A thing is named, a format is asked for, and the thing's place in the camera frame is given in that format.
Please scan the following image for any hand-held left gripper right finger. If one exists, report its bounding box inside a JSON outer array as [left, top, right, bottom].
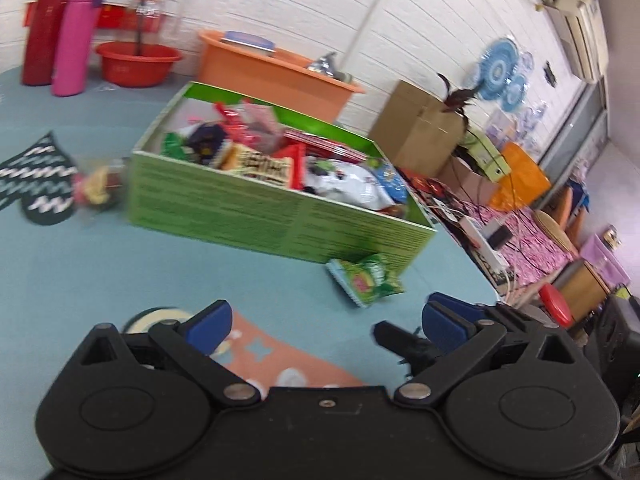
[[394, 291, 593, 407]]

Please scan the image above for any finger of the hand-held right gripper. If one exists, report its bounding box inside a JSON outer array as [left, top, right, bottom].
[[374, 321, 443, 378]]

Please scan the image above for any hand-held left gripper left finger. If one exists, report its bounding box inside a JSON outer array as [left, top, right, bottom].
[[72, 299, 262, 407]]

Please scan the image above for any green snack packet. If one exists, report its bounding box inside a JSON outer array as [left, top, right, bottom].
[[325, 253, 407, 309]]

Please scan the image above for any green cardboard box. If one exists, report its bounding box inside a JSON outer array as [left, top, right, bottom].
[[125, 81, 438, 266]]

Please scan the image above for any blue round-print snack packet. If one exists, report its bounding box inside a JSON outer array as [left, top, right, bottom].
[[372, 162, 412, 206]]

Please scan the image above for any white snack bag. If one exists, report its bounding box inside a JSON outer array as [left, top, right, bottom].
[[304, 156, 388, 209]]

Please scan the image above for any pink snack packet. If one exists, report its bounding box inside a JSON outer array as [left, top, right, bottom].
[[240, 102, 286, 153]]

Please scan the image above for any blue printed tablecloth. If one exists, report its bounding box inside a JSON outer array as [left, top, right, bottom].
[[0, 67, 501, 401]]

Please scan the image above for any wooden cabinet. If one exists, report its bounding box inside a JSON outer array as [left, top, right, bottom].
[[555, 259, 613, 323]]

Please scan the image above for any red stool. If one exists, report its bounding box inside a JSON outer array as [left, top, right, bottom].
[[539, 282, 574, 330]]

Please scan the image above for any purple box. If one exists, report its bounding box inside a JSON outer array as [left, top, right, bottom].
[[580, 232, 632, 286]]

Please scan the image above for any white power strip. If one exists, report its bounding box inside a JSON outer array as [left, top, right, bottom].
[[459, 215, 512, 283]]

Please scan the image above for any pink floral cloth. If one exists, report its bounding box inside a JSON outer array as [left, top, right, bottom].
[[430, 187, 576, 306]]

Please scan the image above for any wooden chair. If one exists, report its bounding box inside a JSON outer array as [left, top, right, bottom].
[[532, 185, 588, 256]]

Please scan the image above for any small cardboard box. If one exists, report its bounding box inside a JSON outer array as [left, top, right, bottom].
[[440, 155, 501, 206]]

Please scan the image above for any orange bag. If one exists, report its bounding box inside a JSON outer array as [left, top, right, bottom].
[[487, 141, 552, 212]]

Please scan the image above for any small green box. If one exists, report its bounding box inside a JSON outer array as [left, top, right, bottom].
[[457, 129, 512, 182]]

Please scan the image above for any clear-wrapped round cookie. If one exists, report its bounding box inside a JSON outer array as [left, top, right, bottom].
[[71, 159, 127, 215]]

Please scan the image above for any large cardboard box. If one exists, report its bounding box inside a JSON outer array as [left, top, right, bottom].
[[367, 80, 467, 178]]

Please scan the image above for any purple-leaved plant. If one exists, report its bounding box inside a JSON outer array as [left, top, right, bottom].
[[436, 72, 490, 128]]

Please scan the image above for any orange plastic basin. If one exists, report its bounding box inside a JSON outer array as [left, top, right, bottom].
[[196, 29, 367, 125]]

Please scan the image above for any red plastic basin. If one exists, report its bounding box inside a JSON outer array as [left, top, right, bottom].
[[95, 41, 184, 89]]

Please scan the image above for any metal bowl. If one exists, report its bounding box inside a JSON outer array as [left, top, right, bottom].
[[307, 52, 358, 85]]

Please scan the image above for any blue plate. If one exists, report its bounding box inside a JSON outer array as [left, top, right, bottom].
[[219, 31, 277, 57]]

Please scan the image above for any pink bottle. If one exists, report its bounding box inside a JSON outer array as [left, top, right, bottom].
[[51, 0, 108, 97]]

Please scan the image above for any white air conditioner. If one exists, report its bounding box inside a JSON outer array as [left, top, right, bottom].
[[537, 0, 608, 85]]

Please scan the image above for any glass pitcher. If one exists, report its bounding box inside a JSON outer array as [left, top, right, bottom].
[[127, 0, 182, 56]]

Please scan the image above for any red thermos jug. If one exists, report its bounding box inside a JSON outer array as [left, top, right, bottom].
[[20, 0, 98, 87]]

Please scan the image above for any blue round wall decoration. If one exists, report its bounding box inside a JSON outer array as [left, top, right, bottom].
[[475, 36, 536, 111]]

